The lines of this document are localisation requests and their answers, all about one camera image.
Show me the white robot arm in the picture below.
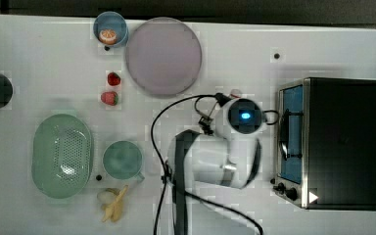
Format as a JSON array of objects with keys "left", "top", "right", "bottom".
[{"left": 168, "top": 98, "right": 265, "bottom": 235}]

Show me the green oval strainer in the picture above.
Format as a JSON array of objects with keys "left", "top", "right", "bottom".
[{"left": 31, "top": 114, "right": 93, "bottom": 199}]

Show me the grey round plate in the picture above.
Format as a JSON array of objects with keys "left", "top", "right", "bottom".
[{"left": 125, "top": 17, "right": 202, "bottom": 96}]

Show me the green mug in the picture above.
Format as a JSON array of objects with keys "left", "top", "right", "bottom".
[{"left": 103, "top": 141, "right": 145, "bottom": 181}]

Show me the pink strawberry toy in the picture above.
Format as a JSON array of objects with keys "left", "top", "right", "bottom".
[{"left": 101, "top": 91, "right": 118, "bottom": 106}]

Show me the dark red strawberry toy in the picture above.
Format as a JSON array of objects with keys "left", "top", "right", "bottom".
[{"left": 107, "top": 72, "right": 121, "bottom": 86}]

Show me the peeled banana toy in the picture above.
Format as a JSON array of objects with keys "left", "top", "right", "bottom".
[{"left": 97, "top": 185, "right": 128, "bottom": 222}]

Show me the orange slice toy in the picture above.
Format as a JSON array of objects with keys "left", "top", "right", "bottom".
[{"left": 99, "top": 29, "right": 118, "bottom": 45}]

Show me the blue cup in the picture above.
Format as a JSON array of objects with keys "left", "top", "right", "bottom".
[{"left": 93, "top": 12, "right": 129, "bottom": 50}]

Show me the silver toaster oven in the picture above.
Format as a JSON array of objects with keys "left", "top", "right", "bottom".
[{"left": 271, "top": 77, "right": 376, "bottom": 212}]

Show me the black cable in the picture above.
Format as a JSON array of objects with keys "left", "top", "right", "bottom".
[{"left": 150, "top": 92, "right": 264, "bottom": 235}]

